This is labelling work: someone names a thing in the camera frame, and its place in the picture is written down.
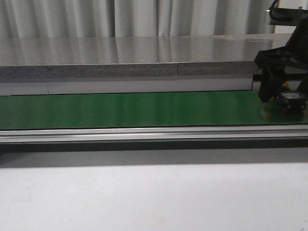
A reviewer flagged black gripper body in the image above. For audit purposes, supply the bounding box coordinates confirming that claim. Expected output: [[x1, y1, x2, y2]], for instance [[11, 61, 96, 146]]
[[254, 7, 308, 70]]

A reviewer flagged grey speckled stone slab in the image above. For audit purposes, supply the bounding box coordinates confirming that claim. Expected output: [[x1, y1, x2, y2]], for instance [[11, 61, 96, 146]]
[[0, 34, 290, 82]]

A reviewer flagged yellow black push button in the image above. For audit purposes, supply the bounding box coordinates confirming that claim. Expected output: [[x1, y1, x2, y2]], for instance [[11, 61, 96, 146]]
[[273, 82, 308, 114]]

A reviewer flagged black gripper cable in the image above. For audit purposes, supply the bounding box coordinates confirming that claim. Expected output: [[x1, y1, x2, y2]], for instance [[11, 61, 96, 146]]
[[267, 0, 281, 21]]

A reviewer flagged green conveyor belt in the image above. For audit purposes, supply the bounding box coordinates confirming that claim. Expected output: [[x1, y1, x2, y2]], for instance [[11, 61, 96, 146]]
[[0, 90, 308, 130]]

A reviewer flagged grey rear guide rail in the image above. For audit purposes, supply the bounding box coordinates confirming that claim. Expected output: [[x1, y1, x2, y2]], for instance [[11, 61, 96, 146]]
[[0, 74, 260, 96]]

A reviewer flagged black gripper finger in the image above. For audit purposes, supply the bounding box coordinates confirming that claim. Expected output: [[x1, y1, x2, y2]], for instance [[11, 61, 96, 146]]
[[258, 65, 290, 103], [296, 74, 308, 96]]

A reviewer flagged white pleated curtain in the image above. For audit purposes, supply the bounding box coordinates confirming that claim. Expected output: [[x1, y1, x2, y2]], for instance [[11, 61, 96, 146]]
[[0, 0, 293, 39]]

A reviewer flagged aluminium conveyor side rail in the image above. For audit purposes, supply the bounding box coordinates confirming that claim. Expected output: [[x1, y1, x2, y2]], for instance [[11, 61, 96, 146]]
[[0, 124, 308, 144]]

